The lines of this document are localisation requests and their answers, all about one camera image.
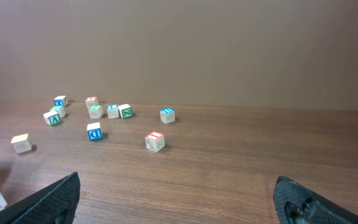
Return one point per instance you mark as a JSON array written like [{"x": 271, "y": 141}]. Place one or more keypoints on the green z block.
[
  {"x": 95, "y": 111},
  {"x": 60, "y": 110}
]

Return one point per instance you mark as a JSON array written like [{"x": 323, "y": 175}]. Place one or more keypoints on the left green Z block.
[{"x": 60, "y": 110}]

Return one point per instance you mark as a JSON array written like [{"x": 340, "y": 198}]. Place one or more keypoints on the block with blue X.
[{"x": 60, "y": 101}]

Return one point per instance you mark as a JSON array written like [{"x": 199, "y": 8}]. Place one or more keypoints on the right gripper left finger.
[{"x": 54, "y": 204}]

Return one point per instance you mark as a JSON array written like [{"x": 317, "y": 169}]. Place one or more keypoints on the white block green N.
[{"x": 125, "y": 111}]

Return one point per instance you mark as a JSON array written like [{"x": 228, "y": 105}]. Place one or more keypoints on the blue top block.
[{"x": 167, "y": 115}]

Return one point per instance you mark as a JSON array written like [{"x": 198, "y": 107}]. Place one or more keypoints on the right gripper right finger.
[{"x": 294, "y": 203}]

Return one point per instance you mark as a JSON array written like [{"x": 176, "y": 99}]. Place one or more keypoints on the white block green side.
[{"x": 52, "y": 118}]

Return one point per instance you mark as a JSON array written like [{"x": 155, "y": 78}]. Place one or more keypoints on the red top block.
[{"x": 154, "y": 141}]

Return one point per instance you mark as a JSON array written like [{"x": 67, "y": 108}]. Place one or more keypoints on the yellow S block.
[{"x": 21, "y": 143}]

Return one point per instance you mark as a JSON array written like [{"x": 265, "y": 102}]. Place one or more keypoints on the block with red V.
[{"x": 91, "y": 101}]

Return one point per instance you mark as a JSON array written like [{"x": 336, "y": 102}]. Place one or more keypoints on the middle green Z block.
[{"x": 95, "y": 111}]

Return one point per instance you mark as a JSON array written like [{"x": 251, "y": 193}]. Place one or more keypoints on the blue L block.
[{"x": 112, "y": 111}]

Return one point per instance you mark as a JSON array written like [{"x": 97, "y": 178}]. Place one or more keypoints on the white block blue D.
[{"x": 94, "y": 131}]

